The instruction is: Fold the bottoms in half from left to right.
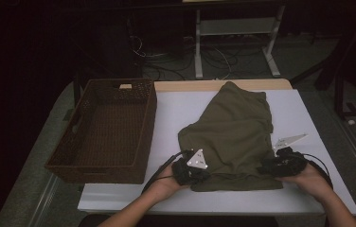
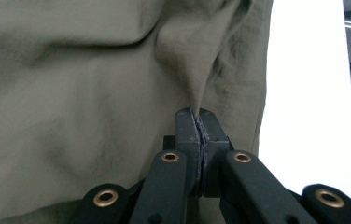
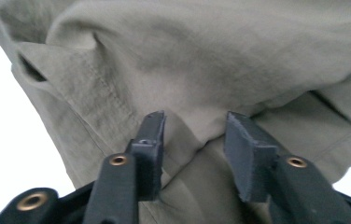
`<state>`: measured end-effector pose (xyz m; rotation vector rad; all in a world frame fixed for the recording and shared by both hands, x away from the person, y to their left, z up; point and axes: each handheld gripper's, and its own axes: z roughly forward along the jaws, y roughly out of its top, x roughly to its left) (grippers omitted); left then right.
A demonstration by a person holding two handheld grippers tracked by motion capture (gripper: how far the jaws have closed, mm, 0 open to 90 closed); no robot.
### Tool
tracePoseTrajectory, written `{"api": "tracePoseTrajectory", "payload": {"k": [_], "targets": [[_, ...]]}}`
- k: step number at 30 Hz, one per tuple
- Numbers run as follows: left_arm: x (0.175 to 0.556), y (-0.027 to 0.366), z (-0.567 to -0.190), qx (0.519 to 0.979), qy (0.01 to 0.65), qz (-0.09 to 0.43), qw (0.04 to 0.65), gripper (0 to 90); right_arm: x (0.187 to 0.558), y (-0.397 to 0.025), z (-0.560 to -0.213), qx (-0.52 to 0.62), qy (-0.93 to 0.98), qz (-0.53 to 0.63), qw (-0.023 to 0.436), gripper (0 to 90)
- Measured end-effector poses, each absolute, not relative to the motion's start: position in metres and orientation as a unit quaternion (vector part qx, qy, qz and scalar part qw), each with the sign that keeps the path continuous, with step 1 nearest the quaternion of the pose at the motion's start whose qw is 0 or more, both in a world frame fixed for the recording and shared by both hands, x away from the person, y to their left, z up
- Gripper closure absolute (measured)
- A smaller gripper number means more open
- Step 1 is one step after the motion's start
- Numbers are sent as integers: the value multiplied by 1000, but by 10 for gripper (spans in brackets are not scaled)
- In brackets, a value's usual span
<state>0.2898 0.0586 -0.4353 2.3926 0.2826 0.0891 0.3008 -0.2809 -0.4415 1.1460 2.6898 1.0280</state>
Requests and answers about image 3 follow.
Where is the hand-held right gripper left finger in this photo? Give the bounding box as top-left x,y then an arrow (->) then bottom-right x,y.
126,110 -> 167,202

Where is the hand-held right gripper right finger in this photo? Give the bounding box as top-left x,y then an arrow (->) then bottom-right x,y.
224,111 -> 280,203

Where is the olive green shirt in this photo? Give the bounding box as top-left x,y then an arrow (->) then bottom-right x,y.
0,0 -> 351,224

